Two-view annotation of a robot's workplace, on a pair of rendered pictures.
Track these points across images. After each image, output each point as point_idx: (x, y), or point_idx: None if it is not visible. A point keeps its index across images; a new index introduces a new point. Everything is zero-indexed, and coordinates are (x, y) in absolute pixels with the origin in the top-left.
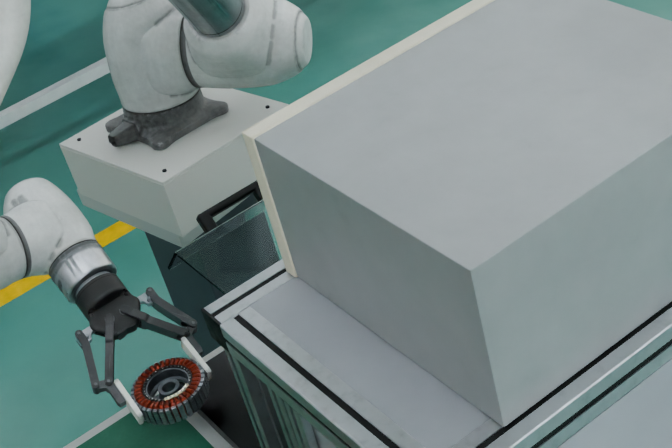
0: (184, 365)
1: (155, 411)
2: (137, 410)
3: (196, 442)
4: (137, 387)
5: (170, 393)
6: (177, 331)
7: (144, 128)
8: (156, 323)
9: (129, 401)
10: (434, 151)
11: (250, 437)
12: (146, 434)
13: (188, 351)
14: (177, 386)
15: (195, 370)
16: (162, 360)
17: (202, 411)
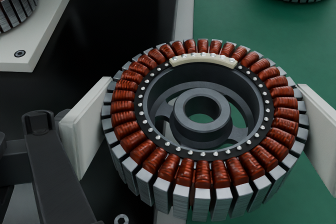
0: (132, 111)
1: (269, 59)
2: (306, 88)
3: (205, 116)
4: (278, 142)
5: (210, 89)
6: (53, 143)
7: None
8: (71, 195)
9: (322, 100)
10: None
11: (150, 41)
12: (271, 206)
13: (91, 123)
14: (186, 93)
15: (130, 74)
16: (161, 172)
17: (162, 128)
